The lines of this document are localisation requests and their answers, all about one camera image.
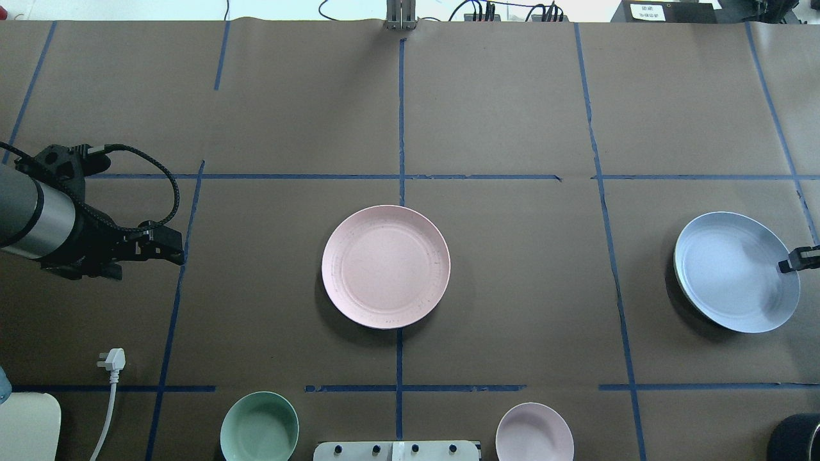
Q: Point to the metal camera stand bracket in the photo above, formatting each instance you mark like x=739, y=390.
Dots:
x=401, y=15

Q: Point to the blue plate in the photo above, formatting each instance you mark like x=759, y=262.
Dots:
x=727, y=266

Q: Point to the pink bowl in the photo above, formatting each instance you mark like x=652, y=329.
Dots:
x=532, y=431

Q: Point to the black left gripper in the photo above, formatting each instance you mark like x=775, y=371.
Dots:
x=91, y=242

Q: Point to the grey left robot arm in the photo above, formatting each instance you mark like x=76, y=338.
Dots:
x=46, y=218

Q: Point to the green bowl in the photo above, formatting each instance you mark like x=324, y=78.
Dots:
x=262, y=425

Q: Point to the pink plate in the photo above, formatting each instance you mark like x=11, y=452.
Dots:
x=386, y=267

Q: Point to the black box with label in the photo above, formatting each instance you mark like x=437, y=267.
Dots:
x=664, y=11

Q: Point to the black cooking pot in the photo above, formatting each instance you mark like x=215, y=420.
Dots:
x=795, y=438

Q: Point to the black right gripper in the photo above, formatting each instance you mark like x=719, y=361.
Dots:
x=801, y=259

